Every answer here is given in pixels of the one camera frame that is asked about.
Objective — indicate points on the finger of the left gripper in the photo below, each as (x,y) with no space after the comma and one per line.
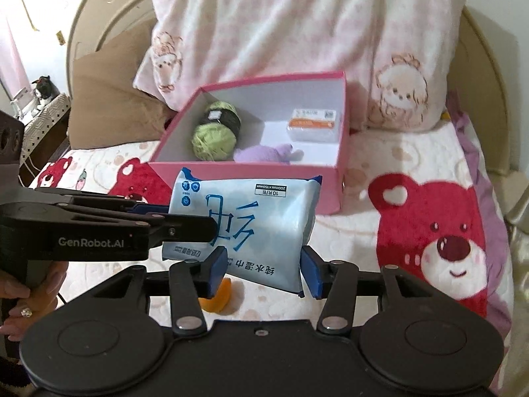
(180,228)
(75,203)

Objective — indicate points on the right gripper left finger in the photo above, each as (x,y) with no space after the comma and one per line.
(184,284)

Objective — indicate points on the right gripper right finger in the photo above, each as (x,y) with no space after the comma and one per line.
(339,283)

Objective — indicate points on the orange slice toy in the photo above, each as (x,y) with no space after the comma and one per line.
(220,300)

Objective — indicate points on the blue wet wipes pack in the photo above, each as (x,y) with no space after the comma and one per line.
(263,224)

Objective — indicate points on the green yarn ball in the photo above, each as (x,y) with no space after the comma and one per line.
(216,135)

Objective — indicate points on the purple plush toy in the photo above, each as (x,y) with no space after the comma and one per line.
(283,153)

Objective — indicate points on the white orange card box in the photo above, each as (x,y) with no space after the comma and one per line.
(314,126)

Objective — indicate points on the person left hand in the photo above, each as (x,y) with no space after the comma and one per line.
(32,304)

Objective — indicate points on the patterned nightstand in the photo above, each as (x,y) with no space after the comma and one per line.
(45,138)

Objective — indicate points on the brown pillow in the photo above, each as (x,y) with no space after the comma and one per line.
(106,109)

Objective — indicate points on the dark figurine on nightstand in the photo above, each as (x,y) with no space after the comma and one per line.
(45,89)

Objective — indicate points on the red bear bed sheet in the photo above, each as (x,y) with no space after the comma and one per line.
(426,336)

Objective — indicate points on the pink cardboard box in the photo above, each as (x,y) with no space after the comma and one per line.
(265,106)

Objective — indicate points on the beige striped curtain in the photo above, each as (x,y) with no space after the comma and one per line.
(515,191)

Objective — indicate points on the pink cartoon pillow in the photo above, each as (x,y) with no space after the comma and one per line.
(395,54)

